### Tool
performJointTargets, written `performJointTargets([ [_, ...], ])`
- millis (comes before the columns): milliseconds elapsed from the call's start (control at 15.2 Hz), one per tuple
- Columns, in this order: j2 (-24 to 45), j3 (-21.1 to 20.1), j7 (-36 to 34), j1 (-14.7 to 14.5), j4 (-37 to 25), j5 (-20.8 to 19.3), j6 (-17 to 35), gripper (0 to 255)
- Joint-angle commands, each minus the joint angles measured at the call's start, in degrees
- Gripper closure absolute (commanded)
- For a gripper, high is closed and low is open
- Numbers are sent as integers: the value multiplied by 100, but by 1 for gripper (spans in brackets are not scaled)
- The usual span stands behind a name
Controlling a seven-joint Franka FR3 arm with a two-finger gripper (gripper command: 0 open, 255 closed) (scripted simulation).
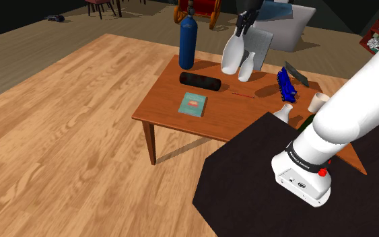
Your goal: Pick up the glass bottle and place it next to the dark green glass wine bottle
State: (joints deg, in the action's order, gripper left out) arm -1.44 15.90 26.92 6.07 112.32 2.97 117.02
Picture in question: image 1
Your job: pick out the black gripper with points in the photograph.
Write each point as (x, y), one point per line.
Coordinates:
(249, 6)

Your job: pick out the large white vase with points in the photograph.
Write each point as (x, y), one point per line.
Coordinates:
(232, 54)

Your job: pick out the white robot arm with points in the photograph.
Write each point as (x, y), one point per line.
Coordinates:
(350, 111)

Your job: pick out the grey upright book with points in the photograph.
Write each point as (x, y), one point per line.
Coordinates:
(260, 44)

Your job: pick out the white armchair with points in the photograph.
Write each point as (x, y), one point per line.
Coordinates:
(291, 31)

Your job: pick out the small white vase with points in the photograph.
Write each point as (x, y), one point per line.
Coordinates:
(246, 69)
(283, 115)

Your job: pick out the red cart with wooden wheels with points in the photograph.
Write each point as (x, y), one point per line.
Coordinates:
(199, 6)

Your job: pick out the blue gas cylinder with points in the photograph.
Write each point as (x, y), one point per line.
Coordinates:
(188, 39)

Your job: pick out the dark grey tablet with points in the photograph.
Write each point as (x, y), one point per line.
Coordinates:
(296, 74)

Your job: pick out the red pen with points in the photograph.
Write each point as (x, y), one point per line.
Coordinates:
(243, 95)

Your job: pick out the black cylinder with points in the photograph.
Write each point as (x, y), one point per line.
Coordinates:
(199, 81)

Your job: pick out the blue toy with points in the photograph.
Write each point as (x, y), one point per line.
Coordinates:
(287, 86)

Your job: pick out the wooden table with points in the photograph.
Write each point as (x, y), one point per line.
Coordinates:
(235, 115)

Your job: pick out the teal book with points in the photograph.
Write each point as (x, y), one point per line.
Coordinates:
(191, 104)

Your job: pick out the white cup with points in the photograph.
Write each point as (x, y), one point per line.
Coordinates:
(316, 103)

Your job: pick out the dark green bottle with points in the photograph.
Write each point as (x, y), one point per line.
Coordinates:
(306, 123)

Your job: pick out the dark red chair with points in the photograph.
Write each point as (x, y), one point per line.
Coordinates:
(99, 3)

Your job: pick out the dark robot stand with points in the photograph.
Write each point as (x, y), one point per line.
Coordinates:
(258, 183)

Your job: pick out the dark object on floor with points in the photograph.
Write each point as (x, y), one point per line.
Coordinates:
(56, 18)

